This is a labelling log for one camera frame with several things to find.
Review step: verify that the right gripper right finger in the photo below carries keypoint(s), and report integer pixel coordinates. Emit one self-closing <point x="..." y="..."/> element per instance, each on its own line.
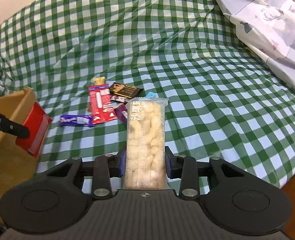
<point x="230" y="197"/>

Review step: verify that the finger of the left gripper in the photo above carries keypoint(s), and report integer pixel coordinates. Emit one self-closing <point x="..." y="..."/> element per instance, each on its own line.
<point x="13" y="128"/>

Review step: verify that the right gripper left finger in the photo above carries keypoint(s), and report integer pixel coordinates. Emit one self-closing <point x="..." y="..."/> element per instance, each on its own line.
<point x="59" y="197"/>

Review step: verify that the small red sachet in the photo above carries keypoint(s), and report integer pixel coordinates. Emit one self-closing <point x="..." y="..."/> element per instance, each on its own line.
<point x="37" y="123"/>

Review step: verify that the purple chocolate bar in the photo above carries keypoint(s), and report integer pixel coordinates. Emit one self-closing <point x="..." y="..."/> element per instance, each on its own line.
<point x="76" y="120"/>

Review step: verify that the long red snack pack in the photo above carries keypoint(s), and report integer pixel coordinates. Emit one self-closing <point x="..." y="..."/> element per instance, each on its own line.
<point x="100" y="102"/>

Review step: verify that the clear pack of yellow puffs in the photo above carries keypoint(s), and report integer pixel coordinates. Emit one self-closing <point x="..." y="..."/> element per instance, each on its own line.
<point x="145" y="148"/>

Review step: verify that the yellow chocolate bar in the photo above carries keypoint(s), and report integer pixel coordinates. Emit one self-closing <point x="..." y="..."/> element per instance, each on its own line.
<point x="98" y="81"/>

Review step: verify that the purple silver snack tube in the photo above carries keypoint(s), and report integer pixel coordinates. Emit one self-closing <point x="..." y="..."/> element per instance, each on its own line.
<point x="121" y="112"/>

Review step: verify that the brown cardboard box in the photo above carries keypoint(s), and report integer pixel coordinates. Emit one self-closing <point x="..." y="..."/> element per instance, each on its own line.
<point x="16" y="165"/>

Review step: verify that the green white checkered cloth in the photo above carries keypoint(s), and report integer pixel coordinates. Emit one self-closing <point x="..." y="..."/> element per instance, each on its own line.
<point x="223" y="100"/>

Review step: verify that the red black small bar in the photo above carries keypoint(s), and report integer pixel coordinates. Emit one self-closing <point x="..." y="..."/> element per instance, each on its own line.
<point x="119" y="99"/>

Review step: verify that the black gold chocolate packet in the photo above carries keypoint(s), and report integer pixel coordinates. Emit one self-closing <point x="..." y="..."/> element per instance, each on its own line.
<point x="119" y="89"/>

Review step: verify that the blue stick packet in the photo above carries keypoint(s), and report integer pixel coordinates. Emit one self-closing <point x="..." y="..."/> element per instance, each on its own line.
<point x="151" y="95"/>

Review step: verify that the white patterned sheet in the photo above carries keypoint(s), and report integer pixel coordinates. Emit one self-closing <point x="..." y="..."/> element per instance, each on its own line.
<point x="267" y="27"/>

